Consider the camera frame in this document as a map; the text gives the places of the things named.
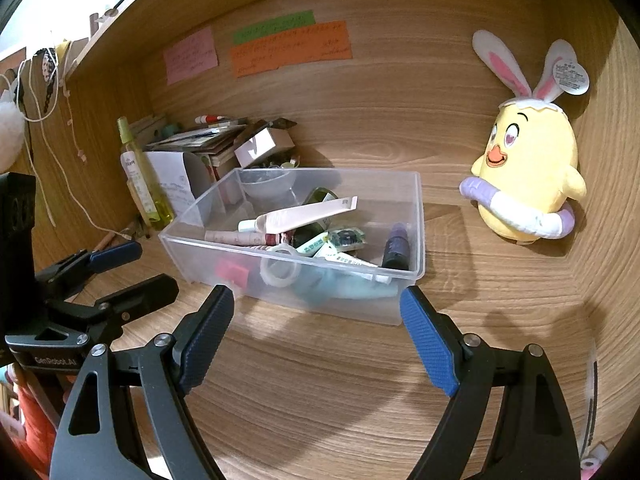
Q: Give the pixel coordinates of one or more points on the person's left forearm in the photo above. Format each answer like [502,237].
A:
[35,430]

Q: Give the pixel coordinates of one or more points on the small white cardboard box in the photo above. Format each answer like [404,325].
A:
[260,147]

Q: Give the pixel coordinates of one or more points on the pink and white tube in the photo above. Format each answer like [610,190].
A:
[300,214]

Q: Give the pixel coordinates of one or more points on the white and green packet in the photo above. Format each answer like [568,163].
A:
[310,247]

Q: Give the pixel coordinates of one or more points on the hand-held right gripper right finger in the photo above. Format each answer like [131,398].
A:
[430,340]

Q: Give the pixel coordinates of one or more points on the white tape roll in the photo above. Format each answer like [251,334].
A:
[280,272]

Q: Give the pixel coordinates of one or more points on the person's left hand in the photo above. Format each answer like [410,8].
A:
[35,387]

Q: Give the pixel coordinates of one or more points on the purple bottle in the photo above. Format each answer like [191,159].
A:
[397,247]

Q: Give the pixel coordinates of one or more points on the clear pen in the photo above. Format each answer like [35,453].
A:
[590,400]

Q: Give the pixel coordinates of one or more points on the red and white marker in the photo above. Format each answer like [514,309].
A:
[212,119]

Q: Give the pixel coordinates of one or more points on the yellow-green bottle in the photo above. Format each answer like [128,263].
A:
[142,180]

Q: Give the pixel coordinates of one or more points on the stack of books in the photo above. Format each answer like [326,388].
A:
[200,142]

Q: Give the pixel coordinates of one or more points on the clear plastic bin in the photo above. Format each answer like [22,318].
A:
[395,195]

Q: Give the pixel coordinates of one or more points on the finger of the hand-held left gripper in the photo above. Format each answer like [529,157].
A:
[117,252]
[145,292]

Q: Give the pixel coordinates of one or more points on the small clear bowl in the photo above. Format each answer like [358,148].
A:
[267,184]

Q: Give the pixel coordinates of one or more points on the dark green bottle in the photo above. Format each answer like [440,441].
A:
[307,232]

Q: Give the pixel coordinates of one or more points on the white tube green print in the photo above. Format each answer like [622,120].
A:
[350,262]

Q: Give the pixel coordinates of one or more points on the yellow chick plush toy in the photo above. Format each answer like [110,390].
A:
[530,170]

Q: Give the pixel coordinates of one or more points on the pink block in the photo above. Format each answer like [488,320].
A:
[232,272]

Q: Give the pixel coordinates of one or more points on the pink sticky note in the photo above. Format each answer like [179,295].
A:
[190,55]

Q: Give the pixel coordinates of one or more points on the orange sticky note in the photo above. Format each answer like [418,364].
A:
[290,52]

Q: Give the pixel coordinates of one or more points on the green sticky note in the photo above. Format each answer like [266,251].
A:
[272,26]

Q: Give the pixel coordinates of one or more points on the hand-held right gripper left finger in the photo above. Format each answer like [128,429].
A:
[205,340]

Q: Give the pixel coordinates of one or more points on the white paper carton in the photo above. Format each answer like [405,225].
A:
[172,177]

